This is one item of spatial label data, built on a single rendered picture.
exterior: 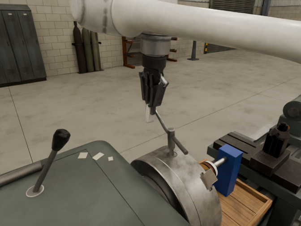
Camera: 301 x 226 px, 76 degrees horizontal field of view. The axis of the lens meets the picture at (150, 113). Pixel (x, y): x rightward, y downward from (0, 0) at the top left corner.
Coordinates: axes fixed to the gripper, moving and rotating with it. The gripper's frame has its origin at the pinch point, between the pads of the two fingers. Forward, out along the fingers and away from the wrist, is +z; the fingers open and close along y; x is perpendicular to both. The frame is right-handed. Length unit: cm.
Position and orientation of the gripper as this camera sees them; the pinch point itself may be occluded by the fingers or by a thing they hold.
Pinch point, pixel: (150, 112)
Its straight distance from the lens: 67.9
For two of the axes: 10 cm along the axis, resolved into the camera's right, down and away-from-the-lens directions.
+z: -0.6, 8.8, 4.7
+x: -7.9, 2.5, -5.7
